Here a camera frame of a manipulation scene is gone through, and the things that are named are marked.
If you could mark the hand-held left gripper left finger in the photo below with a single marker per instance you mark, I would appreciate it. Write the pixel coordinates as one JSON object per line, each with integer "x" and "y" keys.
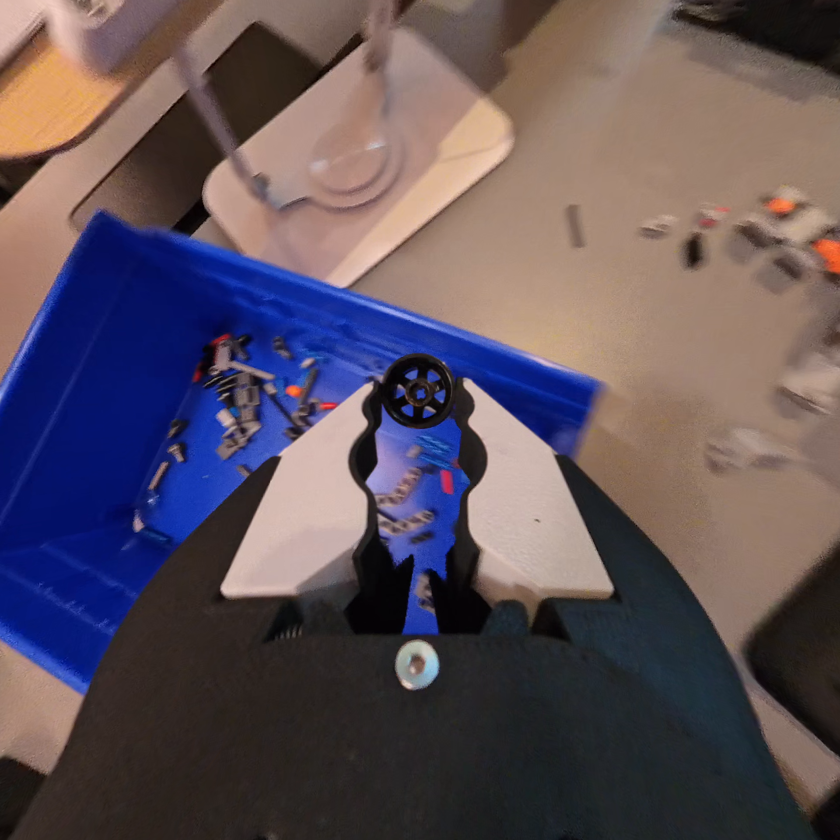
{"x": 295, "y": 525}

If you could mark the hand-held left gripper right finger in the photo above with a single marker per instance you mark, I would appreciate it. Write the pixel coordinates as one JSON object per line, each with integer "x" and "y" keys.
{"x": 538, "y": 525}

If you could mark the pile of small toy parts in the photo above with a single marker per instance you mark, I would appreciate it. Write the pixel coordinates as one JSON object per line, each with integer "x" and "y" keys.
{"x": 239, "y": 387}

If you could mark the black spoked wheel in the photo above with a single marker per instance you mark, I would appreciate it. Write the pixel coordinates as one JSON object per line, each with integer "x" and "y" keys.
{"x": 418, "y": 392}

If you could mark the blue storage bin with tag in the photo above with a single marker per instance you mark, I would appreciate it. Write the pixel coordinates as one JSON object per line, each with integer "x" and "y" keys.
{"x": 98, "y": 361}

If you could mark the grey motor assembly orange panel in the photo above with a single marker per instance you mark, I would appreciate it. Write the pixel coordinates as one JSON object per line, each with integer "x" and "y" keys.
{"x": 814, "y": 380}

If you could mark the grey hinge assembly orange bushes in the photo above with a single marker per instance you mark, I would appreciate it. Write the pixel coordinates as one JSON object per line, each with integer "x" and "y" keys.
{"x": 787, "y": 229}

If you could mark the grey angled holed beam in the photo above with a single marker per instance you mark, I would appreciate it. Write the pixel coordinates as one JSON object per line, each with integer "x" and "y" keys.
{"x": 400, "y": 489}
{"x": 410, "y": 522}

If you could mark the blue ridged toy piece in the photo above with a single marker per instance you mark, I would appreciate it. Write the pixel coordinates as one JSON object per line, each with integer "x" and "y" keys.
{"x": 436, "y": 449}

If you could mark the grey ribbed hinged panel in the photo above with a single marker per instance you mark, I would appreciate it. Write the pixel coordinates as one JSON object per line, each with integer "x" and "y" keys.
{"x": 741, "y": 449}

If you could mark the short black axle pin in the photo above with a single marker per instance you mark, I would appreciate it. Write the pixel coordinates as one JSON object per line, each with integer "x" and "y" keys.
{"x": 575, "y": 226}

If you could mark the small light grey connector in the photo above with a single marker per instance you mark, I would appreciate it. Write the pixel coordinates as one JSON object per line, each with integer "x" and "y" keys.
{"x": 658, "y": 226}

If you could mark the white rounded base board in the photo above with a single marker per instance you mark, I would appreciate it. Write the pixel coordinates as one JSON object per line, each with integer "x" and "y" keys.
{"x": 446, "y": 131}

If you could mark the round wooden table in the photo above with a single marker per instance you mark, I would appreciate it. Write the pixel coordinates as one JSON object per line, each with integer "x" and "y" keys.
{"x": 46, "y": 111}

